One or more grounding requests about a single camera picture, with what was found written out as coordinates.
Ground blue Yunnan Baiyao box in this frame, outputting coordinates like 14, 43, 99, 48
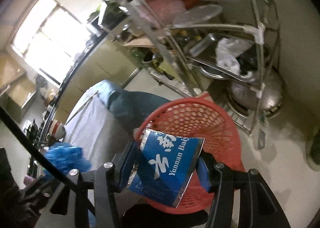
127, 129, 204, 207

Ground yellow kitchen cabinets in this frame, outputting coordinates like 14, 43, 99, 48
54, 38, 138, 123

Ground metal kitchen rack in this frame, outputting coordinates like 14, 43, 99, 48
110, 0, 285, 134

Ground grey tablecloth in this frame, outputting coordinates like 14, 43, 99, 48
64, 80, 168, 170

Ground red plastic mesh basket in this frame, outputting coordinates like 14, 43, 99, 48
134, 93, 245, 214

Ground blue crumpled plastic bag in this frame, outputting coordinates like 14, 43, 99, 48
44, 142, 91, 175

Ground long white stick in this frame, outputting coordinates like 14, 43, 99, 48
65, 91, 98, 126

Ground stacked red white bowls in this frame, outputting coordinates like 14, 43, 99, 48
49, 119, 66, 140

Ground black wok on stove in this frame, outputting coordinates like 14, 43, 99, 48
26, 119, 39, 141

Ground white plastic bag in rack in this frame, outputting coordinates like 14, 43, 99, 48
215, 37, 253, 79

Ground window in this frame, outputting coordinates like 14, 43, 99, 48
10, 0, 92, 86

